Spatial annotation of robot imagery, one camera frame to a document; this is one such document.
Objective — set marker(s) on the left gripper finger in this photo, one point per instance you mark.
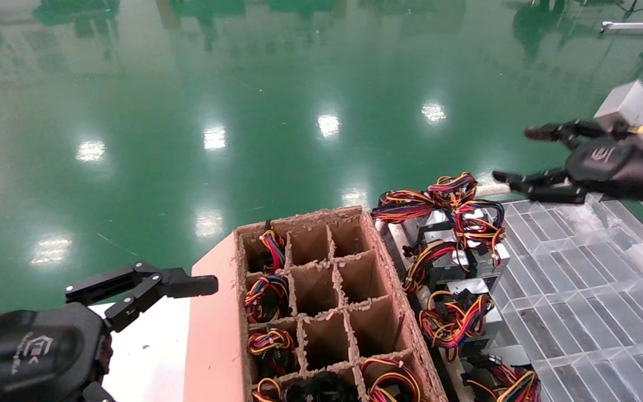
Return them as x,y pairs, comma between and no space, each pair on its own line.
104,282
193,286

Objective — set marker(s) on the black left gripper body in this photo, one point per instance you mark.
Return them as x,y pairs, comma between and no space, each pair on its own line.
31,352

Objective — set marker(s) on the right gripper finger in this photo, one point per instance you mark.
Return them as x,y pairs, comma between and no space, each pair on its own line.
545,190
570,132

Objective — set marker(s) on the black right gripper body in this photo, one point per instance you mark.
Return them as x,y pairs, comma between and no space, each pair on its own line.
623,167

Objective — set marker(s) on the pink cardboard flap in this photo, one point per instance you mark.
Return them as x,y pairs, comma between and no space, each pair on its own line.
212,335

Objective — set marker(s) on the clear plastic divider tray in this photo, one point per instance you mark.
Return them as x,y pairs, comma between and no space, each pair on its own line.
589,301

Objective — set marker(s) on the brown cardboard divider box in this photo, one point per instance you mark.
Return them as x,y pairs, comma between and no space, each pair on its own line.
327,329

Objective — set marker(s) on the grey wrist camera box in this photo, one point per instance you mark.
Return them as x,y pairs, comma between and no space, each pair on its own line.
628,106

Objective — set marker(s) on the white metal floor frame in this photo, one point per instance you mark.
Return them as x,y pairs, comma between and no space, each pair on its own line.
631,25

